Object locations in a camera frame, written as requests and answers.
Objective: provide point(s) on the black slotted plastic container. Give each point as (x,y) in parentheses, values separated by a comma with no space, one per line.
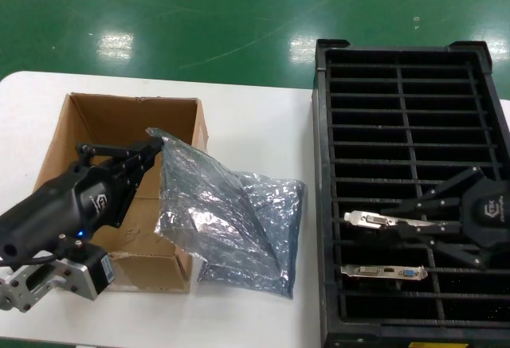
(322,125)

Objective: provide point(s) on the graphics card with silver bracket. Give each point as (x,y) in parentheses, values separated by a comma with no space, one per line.
(366,220)
(382,271)

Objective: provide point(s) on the translucent antistatic bag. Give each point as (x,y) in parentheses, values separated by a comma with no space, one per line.
(207,204)

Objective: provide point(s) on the flat grey antistatic bag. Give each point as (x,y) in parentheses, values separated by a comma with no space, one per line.
(287,212)

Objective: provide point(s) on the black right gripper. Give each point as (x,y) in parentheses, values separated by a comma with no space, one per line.
(486,216)

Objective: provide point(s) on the open brown cardboard box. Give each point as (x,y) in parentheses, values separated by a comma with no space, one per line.
(119,117)

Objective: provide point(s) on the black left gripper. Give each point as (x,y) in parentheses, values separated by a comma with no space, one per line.
(60,208)

